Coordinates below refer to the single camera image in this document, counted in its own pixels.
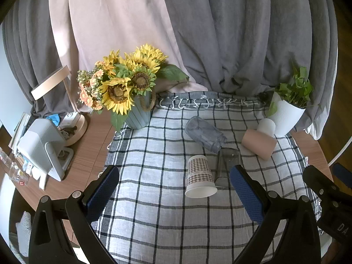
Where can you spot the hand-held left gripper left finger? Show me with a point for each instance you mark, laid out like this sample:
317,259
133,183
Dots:
103,189

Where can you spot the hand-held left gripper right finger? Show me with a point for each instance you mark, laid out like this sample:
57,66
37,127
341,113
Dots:
246,195

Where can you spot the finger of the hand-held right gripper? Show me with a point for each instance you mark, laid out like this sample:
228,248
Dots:
343,173
316,178

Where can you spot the plaid paper cup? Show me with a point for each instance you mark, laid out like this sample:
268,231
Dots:
200,176

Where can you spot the clear glass cup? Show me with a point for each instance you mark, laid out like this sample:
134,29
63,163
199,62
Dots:
227,167

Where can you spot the pink cup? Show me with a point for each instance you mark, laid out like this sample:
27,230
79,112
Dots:
258,144

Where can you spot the white cup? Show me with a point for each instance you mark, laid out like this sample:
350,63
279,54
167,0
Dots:
266,126

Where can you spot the white curved bar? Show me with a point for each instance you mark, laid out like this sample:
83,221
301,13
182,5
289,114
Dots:
342,150

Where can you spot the beige desk lamp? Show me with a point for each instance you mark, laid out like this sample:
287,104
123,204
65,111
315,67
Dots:
78,128

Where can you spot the checked tablecloth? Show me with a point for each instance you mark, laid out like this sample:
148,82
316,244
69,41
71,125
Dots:
165,220

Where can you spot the white ribbed plant pot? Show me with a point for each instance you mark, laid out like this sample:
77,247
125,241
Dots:
286,115

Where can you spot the blue-grey plastic jar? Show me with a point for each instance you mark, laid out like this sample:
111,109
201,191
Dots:
205,134

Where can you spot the white desktop device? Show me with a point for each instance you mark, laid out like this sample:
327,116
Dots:
38,140

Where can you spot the blue-grey ribbed vase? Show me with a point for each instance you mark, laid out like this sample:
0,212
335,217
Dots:
139,114

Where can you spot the blue crumpled cloth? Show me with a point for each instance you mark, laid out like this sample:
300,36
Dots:
54,118

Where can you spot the striped fabric bag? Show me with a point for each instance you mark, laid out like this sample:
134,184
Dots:
24,227

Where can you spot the green leafy plant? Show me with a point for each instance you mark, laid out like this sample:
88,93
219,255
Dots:
295,89

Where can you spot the clear plastic packet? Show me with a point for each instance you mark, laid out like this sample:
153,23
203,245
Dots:
13,169

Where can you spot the stack of books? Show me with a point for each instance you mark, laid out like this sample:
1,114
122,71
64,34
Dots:
19,129

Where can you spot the sunflower bouquet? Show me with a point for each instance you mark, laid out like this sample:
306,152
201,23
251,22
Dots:
121,88

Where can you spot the grey curtain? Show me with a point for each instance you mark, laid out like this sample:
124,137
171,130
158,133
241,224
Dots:
242,33

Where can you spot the pink curtain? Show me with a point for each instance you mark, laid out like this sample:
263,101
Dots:
110,19

